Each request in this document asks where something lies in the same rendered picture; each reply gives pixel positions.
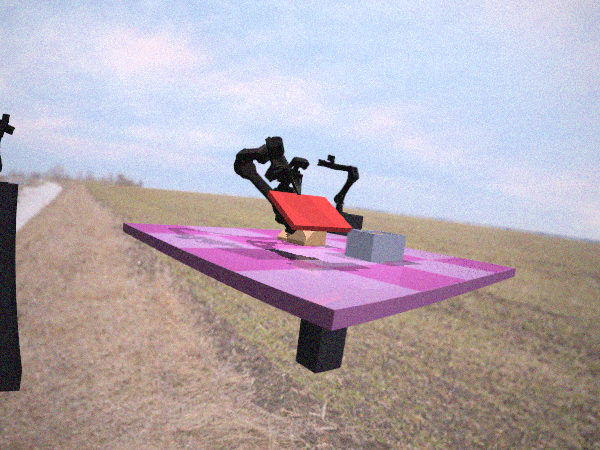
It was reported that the red lid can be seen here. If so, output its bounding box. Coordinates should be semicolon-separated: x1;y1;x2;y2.
267;190;352;233

